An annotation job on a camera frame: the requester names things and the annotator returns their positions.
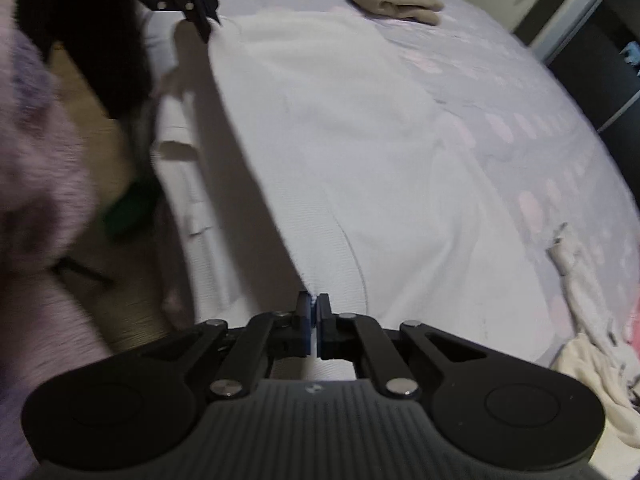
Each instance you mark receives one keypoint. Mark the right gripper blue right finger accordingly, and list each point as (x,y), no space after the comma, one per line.
(360,340)

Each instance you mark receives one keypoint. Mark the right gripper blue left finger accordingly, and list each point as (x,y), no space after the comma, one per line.
(246,355)

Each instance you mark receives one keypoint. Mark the white sweatshirt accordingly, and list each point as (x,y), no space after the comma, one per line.
(297,151)

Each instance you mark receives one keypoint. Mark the pink fuzzy rug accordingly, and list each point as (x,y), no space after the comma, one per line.
(47,199)

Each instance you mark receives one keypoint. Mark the cream knit garment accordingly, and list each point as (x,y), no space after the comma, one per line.
(617,453)

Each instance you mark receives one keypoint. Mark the light grey hoodie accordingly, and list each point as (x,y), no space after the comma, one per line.
(586,301)

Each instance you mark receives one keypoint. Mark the grey pink polka-dot bedspread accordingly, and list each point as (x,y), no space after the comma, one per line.
(504,109)

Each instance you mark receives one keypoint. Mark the pink pillow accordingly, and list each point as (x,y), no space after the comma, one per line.
(632,329)

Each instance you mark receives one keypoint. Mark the black sliding wardrobe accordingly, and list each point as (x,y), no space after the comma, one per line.
(592,49)

